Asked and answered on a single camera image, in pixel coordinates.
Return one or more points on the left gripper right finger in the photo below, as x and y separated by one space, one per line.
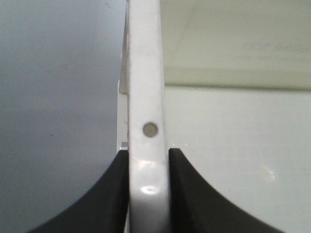
196 207

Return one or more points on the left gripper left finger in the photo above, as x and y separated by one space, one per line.
102 209

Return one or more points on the white plastic Totelife tote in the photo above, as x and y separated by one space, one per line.
228 82

